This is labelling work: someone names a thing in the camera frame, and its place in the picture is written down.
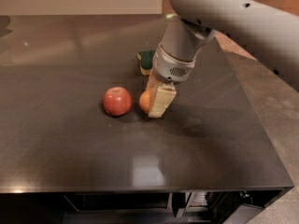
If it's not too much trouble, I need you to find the orange fruit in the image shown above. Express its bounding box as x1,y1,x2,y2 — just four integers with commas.
139,89,151,113

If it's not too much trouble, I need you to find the green and yellow sponge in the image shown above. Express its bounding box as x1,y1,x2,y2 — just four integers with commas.
137,50,155,76

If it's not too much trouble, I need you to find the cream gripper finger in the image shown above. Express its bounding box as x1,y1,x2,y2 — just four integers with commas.
149,83,177,119
146,70,162,91

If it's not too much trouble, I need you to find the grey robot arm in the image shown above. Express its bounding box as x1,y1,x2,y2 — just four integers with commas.
147,0,299,119

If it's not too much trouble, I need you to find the red apple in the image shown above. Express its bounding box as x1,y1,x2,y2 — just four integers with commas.
103,87,133,117

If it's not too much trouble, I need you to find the dark table frame underside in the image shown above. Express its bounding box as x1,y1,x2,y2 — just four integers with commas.
0,188,289,224

